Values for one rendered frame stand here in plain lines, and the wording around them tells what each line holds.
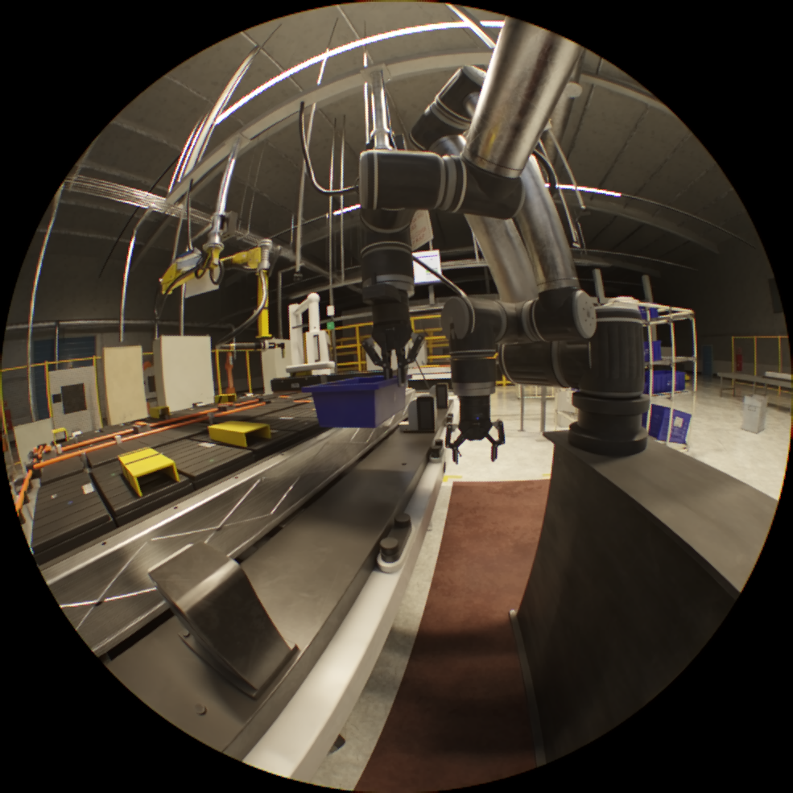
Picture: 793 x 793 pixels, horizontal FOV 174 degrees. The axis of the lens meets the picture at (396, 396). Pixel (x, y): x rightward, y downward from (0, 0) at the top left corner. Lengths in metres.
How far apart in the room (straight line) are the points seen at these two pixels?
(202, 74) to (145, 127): 2.65
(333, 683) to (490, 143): 0.67
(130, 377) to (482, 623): 5.42
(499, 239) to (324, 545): 0.83
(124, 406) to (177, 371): 1.30
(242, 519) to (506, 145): 0.65
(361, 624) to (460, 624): 1.01
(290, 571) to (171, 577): 0.21
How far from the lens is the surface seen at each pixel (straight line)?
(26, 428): 4.94
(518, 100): 0.42
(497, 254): 0.81
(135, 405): 5.29
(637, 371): 0.72
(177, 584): 0.21
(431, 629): 1.32
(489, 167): 0.45
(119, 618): 0.39
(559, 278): 0.59
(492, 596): 1.46
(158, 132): 11.62
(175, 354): 5.57
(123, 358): 5.28
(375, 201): 0.44
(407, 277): 0.51
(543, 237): 0.61
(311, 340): 4.16
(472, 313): 0.56
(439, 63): 2.38
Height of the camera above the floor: 1.14
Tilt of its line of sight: 7 degrees down
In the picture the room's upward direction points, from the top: 4 degrees counter-clockwise
